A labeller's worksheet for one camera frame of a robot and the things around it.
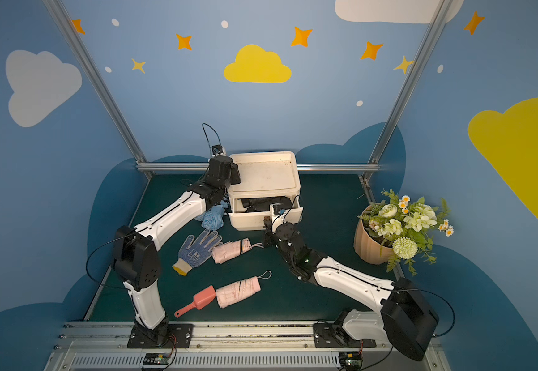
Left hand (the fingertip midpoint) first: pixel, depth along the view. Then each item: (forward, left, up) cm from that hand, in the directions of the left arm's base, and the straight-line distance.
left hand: (232, 165), depth 88 cm
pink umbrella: (-25, +3, -24) cm, 35 cm away
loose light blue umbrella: (-10, +10, -22) cm, 26 cm away
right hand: (-20, -15, -6) cm, 25 cm away
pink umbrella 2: (-41, -1, -23) cm, 47 cm away
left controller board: (-60, +20, -28) cm, 69 cm away
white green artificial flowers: (-28, -55, +4) cm, 62 cm away
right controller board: (-59, -42, -29) cm, 78 cm away
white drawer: (-19, -4, -9) cm, 21 cm away
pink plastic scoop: (-43, +9, -25) cm, 51 cm away
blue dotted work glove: (-25, +17, -27) cm, 41 cm away
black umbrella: (-13, -13, -8) cm, 20 cm away
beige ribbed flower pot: (-26, -51, -14) cm, 59 cm away
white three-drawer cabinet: (-7, -14, -4) cm, 17 cm away
